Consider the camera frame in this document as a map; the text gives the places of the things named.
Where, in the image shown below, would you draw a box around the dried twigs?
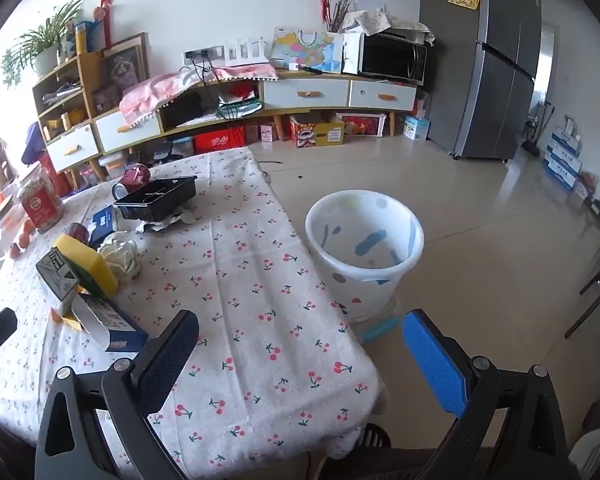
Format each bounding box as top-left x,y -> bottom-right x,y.
325,0 -> 363,33

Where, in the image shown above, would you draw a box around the pink cloth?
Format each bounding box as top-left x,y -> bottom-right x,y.
119,62 -> 278,123

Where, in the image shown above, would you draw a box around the stack of blue white boxes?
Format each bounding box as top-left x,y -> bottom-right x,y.
542,117 -> 583,193

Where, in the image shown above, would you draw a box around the white box with red print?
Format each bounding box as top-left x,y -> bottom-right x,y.
337,112 -> 386,138

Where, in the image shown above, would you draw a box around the grey refrigerator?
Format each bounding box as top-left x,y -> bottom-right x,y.
420,0 -> 543,161

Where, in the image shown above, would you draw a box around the wooden cabinet with white drawers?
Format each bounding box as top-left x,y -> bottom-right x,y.
32,50 -> 418,188

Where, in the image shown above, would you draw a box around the red bag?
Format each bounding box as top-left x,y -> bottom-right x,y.
37,152 -> 73,198

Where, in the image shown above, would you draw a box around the cherry print tablecloth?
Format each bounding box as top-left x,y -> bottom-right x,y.
0,147 -> 388,480

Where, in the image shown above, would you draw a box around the green potted plant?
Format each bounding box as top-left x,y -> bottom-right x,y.
0,0 -> 88,88

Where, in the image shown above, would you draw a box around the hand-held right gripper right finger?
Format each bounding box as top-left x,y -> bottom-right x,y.
402,309 -> 571,480

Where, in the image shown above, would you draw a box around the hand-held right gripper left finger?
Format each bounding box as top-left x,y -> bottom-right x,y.
34,309 -> 201,480

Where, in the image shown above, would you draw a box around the glass jar with oranges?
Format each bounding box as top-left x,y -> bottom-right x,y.
0,195 -> 36,261

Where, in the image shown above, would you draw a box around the yellow printed cardboard box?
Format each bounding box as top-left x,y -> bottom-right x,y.
290,114 -> 346,148

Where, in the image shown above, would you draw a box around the white dotted plastic bin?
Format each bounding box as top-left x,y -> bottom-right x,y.
305,189 -> 425,322

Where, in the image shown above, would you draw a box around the small blue white box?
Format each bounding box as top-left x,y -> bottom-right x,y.
402,115 -> 431,141

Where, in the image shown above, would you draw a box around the blue carton box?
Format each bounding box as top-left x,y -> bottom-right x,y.
72,292 -> 150,353

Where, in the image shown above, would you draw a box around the black chair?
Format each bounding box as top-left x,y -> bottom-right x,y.
565,232 -> 600,338

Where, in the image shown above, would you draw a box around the yellow sponge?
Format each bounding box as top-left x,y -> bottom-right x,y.
54,234 -> 120,297

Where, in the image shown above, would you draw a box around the broom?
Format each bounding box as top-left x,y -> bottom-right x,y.
522,100 -> 556,156

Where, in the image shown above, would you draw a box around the grey carton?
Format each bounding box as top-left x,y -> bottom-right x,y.
35,249 -> 81,313

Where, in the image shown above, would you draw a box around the green white bag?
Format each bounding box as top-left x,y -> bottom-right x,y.
217,97 -> 263,121

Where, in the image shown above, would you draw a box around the floral cloth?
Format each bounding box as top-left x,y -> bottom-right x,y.
342,7 -> 436,43

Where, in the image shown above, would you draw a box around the red drinks can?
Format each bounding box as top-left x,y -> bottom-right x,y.
62,222 -> 92,247

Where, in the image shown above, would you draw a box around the white rack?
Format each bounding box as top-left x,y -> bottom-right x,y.
223,35 -> 271,67

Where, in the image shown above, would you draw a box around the white power strip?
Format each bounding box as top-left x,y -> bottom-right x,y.
183,46 -> 226,66

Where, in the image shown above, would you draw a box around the yellow snack wrapper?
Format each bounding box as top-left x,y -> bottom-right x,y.
50,307 -> 83,332

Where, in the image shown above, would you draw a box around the cream paper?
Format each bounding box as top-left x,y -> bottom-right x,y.
99,237 -> 142,280

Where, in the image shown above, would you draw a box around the map print paper bag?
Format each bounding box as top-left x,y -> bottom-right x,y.
270,27 -> 343,73

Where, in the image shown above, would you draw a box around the black plastic tray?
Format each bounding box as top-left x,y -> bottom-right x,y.
114,175 -> 198,223

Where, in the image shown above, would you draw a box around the black microwave oven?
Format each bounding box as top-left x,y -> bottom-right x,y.
357,32 -> 428,86

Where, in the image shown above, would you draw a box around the clear jar with red label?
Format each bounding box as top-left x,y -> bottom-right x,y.
17,162 -> 63,233

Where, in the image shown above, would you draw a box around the foil wrapper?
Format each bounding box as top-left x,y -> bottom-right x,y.
135,209 -> 197,234

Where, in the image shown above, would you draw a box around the crushed red can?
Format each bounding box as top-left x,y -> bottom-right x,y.
111,164 -> 152,204

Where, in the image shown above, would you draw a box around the purple bag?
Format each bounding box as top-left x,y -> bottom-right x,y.
22,122 -> 48,166

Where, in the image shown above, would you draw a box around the framed picture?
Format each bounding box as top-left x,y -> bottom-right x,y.
100,32 -> 148,96

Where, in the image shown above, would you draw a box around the dark blue packet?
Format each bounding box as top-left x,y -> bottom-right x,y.
87,205 -> 118,247

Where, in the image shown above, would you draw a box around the black electronic box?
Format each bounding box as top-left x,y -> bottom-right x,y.
164,91 -> 206,128

